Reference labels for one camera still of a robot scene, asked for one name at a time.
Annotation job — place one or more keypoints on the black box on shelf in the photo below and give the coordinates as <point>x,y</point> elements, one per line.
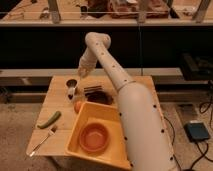
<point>196,68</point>

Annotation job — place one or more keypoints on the orange fruit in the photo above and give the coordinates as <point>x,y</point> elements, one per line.
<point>77,106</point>

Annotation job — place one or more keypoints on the orange bowl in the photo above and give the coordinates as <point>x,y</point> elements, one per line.
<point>94,138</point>

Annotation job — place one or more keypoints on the green cucumber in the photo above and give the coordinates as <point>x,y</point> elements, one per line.
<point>50,121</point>

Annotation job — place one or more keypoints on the metal cup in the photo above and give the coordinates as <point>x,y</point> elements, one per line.
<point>72,88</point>

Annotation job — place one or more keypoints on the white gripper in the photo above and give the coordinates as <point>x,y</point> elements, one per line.
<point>86,65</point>

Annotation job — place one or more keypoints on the yellow plastic bin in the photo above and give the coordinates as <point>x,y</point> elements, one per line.
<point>115,154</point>

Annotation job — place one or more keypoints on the silver fork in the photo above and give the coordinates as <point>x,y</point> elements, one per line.
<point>49,134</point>

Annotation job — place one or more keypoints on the blue foot pedal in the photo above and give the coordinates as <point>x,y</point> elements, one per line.
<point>196,132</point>

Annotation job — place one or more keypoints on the wooden table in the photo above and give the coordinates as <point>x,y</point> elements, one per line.
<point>57,100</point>

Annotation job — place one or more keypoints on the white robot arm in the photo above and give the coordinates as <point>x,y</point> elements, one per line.
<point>147,141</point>

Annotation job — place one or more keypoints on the long wooden shelf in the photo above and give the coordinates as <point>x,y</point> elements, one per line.
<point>103,13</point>

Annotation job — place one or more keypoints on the dark round pan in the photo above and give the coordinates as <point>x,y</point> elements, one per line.
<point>100,97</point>

